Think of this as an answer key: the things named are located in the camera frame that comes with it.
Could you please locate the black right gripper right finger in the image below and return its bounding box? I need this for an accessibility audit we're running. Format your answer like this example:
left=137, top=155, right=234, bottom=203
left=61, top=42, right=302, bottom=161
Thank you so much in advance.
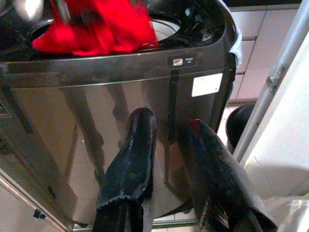
left=177, top=118, right=279, bottom=232

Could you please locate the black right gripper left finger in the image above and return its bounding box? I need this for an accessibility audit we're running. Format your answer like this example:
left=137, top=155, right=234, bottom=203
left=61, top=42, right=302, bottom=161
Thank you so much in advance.
left=92, top=107, right=158, bottom=232

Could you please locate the black round bin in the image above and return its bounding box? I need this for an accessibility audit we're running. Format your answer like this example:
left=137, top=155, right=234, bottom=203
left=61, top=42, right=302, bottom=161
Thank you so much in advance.
left=226, top=104, right=256, bottom=154

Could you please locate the dark grey top-load washing machine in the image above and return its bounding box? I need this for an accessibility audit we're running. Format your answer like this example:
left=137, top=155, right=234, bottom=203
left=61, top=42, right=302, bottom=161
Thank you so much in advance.
left=0, top=0, right=243, bottom=229

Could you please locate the white rectangular sticker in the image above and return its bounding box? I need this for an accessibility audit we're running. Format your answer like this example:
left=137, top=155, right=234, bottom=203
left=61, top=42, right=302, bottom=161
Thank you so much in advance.
left=191, top=72, right=224, bottom=98

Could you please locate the white door panel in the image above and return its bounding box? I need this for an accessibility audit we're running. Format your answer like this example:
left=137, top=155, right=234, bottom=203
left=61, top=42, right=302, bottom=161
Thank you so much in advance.
left=241, top=31, right=309, bottom=203

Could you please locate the red garment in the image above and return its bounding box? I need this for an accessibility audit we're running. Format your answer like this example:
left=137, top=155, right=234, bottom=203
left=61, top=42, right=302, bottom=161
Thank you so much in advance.
left=32, top=0, right=160, bottom=58

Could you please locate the silver metal hinge bracket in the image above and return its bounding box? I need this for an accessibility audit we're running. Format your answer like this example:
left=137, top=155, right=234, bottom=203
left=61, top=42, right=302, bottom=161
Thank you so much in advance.
left=268, top=63, right=288, bottom=95

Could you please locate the white cabinet with metal edge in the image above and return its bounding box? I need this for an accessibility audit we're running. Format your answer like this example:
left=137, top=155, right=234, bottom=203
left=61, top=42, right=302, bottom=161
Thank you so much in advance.
left=0, top=168, right=73, bottom=232

